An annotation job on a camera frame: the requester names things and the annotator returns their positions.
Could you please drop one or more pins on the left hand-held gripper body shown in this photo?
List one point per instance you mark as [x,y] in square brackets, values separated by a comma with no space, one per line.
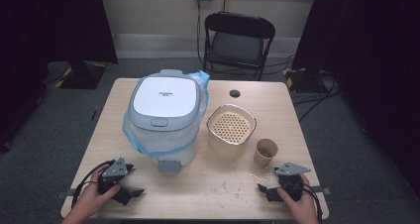
[114,171]

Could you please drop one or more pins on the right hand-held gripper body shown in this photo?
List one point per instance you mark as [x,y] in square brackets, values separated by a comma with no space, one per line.
[290,184]

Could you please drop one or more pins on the brown paper cup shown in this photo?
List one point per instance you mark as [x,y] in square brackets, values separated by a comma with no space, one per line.
[262,159]

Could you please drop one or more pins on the dark tea residue lump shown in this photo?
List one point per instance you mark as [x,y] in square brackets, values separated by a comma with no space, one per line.
[266,152]

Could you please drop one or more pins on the beige container with perforated strainer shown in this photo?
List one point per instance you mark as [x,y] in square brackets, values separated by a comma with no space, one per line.
[231,127]

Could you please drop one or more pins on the white grey pedal trash can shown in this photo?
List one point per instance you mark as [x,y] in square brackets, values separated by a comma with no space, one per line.
[165,96]

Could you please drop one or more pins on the person's right hand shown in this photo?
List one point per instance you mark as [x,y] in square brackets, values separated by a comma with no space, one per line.
[302,207]

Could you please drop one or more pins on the person's left hand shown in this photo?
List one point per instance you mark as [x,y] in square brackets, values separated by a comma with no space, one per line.
[90,197]

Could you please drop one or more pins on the white crumbs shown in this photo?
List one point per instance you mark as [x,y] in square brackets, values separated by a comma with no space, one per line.
[261,176]

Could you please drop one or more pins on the blue translucent trash bag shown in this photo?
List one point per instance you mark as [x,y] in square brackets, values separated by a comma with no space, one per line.
[145,141]

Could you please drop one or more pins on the black stand base yellow tape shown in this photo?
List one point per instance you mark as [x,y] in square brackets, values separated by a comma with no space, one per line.
[79,75]

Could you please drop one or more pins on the black box yellow striped tape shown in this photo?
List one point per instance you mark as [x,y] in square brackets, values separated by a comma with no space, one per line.
[302,80]

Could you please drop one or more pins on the black curtain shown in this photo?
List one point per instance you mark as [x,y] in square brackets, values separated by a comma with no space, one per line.
[39,35]
[373,68]

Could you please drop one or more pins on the black folding chair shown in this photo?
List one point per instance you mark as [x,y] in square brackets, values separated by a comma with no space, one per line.
[236,49]

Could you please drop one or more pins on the grey table bracket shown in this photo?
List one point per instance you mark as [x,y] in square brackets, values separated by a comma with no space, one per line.
[322,190]
[62,194]

